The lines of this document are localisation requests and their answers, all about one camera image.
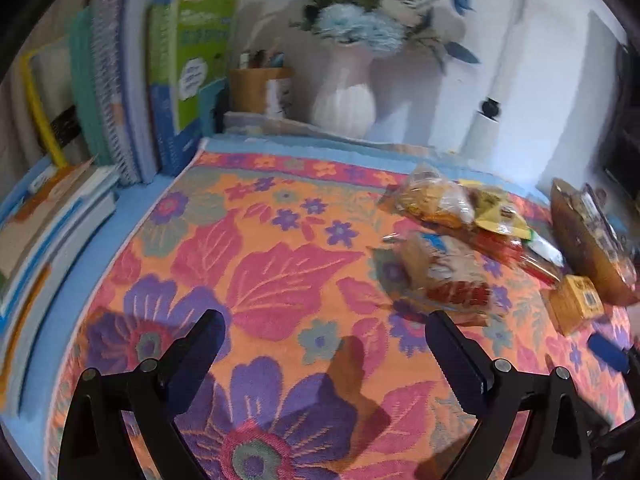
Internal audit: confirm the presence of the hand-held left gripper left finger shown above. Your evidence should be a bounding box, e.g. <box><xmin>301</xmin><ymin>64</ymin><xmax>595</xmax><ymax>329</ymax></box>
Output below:
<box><xmin>57</xmin><ymin>309</ymin><xmax>227</xmax><ymax>480</ymax></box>

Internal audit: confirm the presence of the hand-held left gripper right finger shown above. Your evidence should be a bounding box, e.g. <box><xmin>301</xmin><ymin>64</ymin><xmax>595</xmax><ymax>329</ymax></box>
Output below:
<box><xmin>425</xmin><ymin>310</ymin><xmax>593</xmax><ymax>480</ymax></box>

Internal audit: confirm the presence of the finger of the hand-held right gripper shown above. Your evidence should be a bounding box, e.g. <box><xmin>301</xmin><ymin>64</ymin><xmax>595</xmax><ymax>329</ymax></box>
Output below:
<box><xmin>587</xmin><ymin>332</ymin><xmax>640</xmax><ymax>373</ymax></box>

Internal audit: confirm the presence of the yellow boxed snack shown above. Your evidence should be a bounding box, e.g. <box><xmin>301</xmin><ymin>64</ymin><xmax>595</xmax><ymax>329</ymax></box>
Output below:
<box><xmin>549</xmin><ymin>275</ymin><xmax>606</xmax><ymax>337</ymax></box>

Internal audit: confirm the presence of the red striped bread packet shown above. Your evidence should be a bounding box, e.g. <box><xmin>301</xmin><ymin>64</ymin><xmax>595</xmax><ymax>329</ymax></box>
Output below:
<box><xmin>400</xmin><ymin>232</ymin><xmax>501</xmax><ymax>318</ymax></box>

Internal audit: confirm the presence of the woven wooden basket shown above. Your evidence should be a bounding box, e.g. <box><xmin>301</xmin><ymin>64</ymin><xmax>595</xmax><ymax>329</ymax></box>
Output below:
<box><xmin>550</xmin><ymin>178</ymin><xmax>640</xmax><ymax>306</ymax></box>

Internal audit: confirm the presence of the white and green packet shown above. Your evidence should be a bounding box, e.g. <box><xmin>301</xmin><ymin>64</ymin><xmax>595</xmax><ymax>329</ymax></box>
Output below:
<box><xmin>525</xmin><ymin>235</ymin><xmax>566</xmax><ymax>267</ymax></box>

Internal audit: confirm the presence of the red snack packet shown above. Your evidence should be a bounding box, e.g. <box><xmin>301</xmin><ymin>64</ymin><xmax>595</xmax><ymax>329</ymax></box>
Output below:
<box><xmin>475</xmin><ymin>229</ymin><xmax>562</xmax><ymax>283</ymax></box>

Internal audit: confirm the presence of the pile of bagged snacks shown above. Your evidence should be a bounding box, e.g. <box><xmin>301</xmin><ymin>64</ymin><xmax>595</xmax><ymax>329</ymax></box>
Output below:
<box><xmin>562</xmin><ymin>182</ymin><xmax>640</xmax><ymax>286</ymax></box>

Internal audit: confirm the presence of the yellow snack packet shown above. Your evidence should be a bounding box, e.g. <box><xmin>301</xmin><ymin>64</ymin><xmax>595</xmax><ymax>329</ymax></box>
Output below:
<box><xmin>460</xmin><ymin>180</ymin><xmax>532</xmax><ymax>239</ymax></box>

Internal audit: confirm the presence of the clear crumbly cake packet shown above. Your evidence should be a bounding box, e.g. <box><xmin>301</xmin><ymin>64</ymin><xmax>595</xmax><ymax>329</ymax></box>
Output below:
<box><xmin>387</xmin><ymin>162</ymin><xmax>476</xmax><ymax>226</ymax></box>

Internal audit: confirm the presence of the floral woven cloth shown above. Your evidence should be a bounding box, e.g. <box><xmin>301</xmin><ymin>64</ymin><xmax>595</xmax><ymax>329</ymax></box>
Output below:
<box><xmin>42</xmin><ymin>137</ymin><xmax>636</xmax><ymax>480</ymax></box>

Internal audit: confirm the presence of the stack of flat books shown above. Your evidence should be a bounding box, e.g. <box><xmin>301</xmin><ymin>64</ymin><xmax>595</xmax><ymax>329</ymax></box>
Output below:
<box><xmin>0</xmin><ymin>155</ymin><xmax>121</xmax><ymax>411</ymax></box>

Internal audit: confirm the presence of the white desk lamp stand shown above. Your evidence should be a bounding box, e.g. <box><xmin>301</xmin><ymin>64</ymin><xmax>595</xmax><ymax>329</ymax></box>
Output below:
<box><xmin>459</xmin><ymin>97</ymin><xmax>503</xmax><ymax>157</ymax></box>

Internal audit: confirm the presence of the dark framed panel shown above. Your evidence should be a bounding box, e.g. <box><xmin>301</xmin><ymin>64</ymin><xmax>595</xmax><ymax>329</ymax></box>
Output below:
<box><xmin>602</xmin><ymin>45</ymin><xmax>640</xmax><ymax>181</ymax></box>

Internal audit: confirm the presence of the translucent table cover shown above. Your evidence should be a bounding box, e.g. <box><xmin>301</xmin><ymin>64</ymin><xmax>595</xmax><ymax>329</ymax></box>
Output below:
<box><xmin>222</xmin><ymin>110</ymin><xmax>451</xmax><ymax>155</ymax></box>

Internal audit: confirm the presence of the light blue card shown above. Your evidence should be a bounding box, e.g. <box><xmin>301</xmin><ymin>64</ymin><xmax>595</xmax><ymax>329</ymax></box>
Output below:
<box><xmin>199</xmin><ymin>79</ymin><xmax>227</xmax><ymax>137</ymax></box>

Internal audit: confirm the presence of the wooden pen holder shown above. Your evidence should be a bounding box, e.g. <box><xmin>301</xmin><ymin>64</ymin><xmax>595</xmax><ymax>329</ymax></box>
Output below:
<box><xmin>229</xmin><ymin>66</ymin><xmax>295</xmax><ymax>117</ymax></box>

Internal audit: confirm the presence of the white ribbed vase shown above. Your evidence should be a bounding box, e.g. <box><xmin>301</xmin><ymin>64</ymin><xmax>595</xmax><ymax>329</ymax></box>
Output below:
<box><xmin>311</xmin><ymin>42</ymin><xmax>377</xmax><ymax>137</ymax></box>

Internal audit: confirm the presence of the teal spiral notebook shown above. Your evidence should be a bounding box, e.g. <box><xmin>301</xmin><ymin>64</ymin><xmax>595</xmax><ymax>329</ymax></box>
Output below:
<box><xmin>67</xmin><ymin>7</ymin><xmax>115</xmax><ymax>167</ymax></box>

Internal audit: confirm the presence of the yellow book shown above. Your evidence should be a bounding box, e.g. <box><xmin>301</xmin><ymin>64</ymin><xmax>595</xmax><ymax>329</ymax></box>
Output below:
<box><xmin>20</xmin><ymin>40</ymin><xmax>71</xmax><ymax>168</ymax></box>

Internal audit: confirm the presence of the green and blue book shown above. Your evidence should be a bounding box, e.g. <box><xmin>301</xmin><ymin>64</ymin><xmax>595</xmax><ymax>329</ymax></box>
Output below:
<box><xmin>146</xmin><ymin>0</ymin><xmax>238</xmax><ymax>177</ymax></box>

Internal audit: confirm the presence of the bunch of pens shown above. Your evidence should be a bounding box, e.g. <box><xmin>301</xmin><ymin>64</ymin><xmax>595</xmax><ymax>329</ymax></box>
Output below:
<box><xmin>239</xmin><ymin>47</ymin><xmax>286</xmax><ymax>70</ymax></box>

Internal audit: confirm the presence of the artificial flower bouquet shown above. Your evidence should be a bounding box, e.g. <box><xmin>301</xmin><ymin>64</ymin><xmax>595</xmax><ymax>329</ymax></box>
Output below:
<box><xmin>290</xmin><ymin>0</ymin><xmax>481</xmax><ymax>76</ymax></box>

